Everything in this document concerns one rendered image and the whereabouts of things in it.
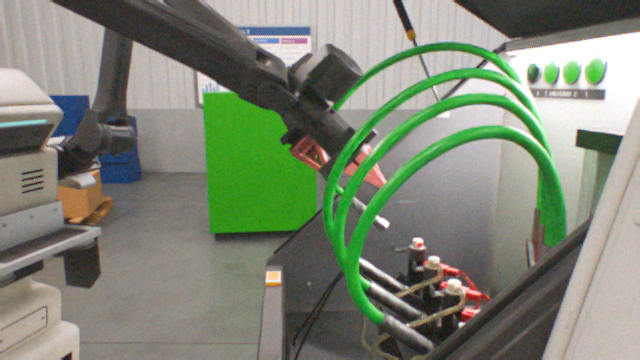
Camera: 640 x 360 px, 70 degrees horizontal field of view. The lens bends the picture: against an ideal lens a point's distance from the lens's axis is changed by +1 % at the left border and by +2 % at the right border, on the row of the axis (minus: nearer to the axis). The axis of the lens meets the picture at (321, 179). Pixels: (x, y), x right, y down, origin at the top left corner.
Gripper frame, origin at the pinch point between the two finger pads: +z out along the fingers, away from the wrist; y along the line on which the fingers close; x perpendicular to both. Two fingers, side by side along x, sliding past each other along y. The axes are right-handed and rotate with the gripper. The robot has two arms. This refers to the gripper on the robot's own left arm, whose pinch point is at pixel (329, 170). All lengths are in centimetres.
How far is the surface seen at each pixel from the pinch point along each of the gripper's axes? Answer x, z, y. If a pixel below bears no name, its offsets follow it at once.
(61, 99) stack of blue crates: 410, -453, 218
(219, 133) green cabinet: 171, -185, 189
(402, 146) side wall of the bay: -6.0, -4.0, 24.9
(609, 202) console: -33, 31, -27
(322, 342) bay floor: 27.7, 23.4, 10.6
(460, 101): -27.8, 12.6, -16.3
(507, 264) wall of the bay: -5.6, 27.9, 39.8
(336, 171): -9.9, 9.1, -17.2
